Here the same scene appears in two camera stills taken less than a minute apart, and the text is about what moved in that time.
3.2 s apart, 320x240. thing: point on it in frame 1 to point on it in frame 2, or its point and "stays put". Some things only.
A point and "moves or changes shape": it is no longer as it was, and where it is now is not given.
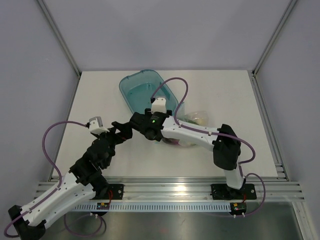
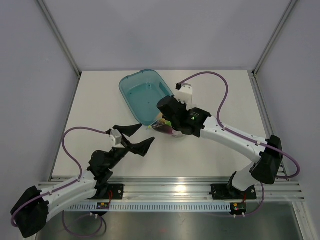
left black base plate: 117,191 stays put
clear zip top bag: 199,117 moves or changes shape
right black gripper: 148,113 to 183,104
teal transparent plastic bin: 137,89 stays put
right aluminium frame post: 273,37 stays put
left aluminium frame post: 57,33 stays put
